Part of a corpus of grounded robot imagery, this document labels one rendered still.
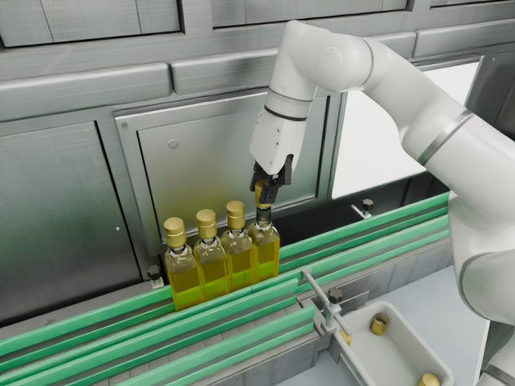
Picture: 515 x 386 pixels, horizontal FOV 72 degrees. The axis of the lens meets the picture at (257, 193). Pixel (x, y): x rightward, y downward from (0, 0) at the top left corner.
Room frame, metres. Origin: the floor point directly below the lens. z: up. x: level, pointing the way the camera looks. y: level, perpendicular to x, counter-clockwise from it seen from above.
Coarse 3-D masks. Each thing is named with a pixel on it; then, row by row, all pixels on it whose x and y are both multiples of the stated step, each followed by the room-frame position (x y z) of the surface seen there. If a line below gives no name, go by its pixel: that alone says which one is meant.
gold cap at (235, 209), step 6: (228, 204) 0.52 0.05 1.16; (234, 204) 0.52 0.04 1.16; (240, 204) 0.52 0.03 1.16; (228, 210) 0.50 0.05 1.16; (234, 210) 0.50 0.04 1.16; (240, 210) 0.50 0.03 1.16; (228, 216) 0.50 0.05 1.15; (234, 216) 0.50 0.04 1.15; (240, 216) 0.50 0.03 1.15; (228, 222) 0.51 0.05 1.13; (234, 222) 0.50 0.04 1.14; (240, 222) 0.50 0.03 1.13; (234, 228) 0.50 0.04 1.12; (240, 228) 0.50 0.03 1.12
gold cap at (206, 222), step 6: (204, 210) 0.50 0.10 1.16; (210, 210) 0.50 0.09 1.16; (198, 216) 0.49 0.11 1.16; (204, 216) 0.49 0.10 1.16; (210, 216) 0.49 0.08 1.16; (198, 222) 0.48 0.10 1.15; (204, 222) 0.47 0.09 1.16; (210, 222) 0.48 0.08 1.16; (198, 228) 0.48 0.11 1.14; (204, 228) 0.47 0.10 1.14; (210, 228) 0.48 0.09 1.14; (216, 228) 0.49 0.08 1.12; (198, 234) 0.48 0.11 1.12; (204, 234) 0.47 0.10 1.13; (210, 234) 0.47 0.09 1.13
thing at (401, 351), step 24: (360, 312) 0.51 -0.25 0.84; (384, 312) 0.53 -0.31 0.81; (336, 336) 0.45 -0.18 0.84; (360, 336) 0.49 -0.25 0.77; (384, 336) 0.49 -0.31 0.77; (408, 336) 0.46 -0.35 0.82; (360, 360) 0.43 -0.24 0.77; (384, 360) 0.43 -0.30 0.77; (408, 360) 0.43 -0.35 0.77; (432, 360) 0.40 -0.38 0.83; (384, 384) 0.37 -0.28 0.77; (408, 384) 0.37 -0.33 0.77
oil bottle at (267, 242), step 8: (272, 224) 0.54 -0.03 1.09; (248, 232) 0.54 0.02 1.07; (256, 232) 0.52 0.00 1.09; (264, 232) 0.52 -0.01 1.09; (272, 232) 0.52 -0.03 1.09; (256, 240) 0.51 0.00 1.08; (264, 240) 0.51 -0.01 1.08; (272, 240) 0.52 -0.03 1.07; (256, 248) 0.51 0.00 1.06; (264, 248) 0.51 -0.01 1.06; (272, 248) 0.52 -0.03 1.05; (256, 256) 0.51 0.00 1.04; (264, 256) 0.51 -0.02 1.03; (272, 256) 0.52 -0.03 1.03; (256, 264) 0.51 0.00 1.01; (264, 264) 0.51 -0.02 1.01; (272, 264) 0.52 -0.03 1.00; (256, 272) 0.51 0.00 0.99; (264, 272) 0.51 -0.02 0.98; (272, 272) 0.52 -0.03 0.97; (256, 280) 0.51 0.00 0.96
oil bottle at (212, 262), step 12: (204, 252) 0.47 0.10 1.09; (216, 252) 0.47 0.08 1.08; (204, 264) 0.46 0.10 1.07; (216, 264) 0.47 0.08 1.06; (204, 276) 0.46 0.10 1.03; (216, 276) 0.46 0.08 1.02; (204, 288) 0.46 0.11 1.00; (216, 288) 0.46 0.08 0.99; (228, 288) 0.48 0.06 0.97; (204, 300) 0.46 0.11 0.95
